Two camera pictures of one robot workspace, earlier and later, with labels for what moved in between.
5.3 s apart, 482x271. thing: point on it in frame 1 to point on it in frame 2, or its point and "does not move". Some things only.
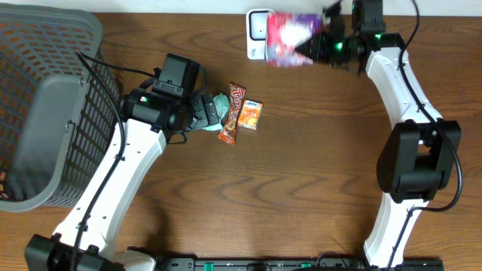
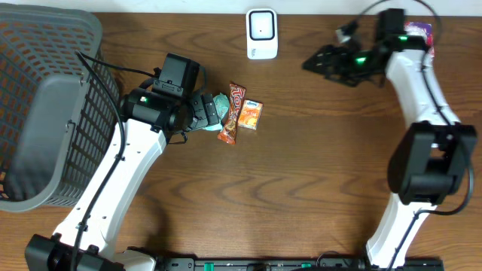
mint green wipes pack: x=221 y=105 does not move
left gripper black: x=209 y=111 does not move
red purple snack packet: x=285 y=31 to x=422 y=29
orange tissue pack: x=250 y=114 does not move
